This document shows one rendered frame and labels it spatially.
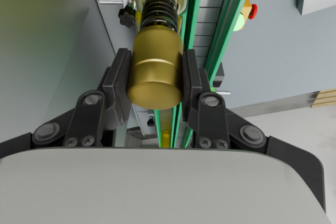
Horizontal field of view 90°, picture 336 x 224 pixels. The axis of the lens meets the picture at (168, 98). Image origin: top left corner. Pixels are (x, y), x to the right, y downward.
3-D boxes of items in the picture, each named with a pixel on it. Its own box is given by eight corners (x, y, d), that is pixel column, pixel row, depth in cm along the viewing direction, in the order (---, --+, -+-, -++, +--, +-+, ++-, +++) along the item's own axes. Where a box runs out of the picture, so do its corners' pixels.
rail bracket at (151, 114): (139, 93, 70) (135, 123, 63) (155, 93, 70) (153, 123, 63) (140, 98, 74) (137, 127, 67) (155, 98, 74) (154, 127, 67)
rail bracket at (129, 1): (105, -35, 31) (86, 7, 25) (141, -34, 31) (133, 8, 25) (111, -12, 35) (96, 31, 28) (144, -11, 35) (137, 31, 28)
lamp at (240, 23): (228, 11, 44) (231, 18, 43) (246, 11, 44) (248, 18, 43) (223, 26, 48) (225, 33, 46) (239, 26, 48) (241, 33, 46)
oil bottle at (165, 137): (161, 133, 112) (160, 180, 98) (170, 133, 112) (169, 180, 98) (161, 135, 117) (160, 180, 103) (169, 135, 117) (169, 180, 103)
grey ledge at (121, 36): (98, -43, 38) (85, -17, 32) (137, -43, 38) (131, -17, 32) (145, 121, 120) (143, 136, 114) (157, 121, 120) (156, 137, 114)
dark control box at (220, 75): (202, 60, 70) (204, 76, 66) (221, 60, 70) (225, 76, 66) (199, 72, 78) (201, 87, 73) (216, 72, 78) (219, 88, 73)
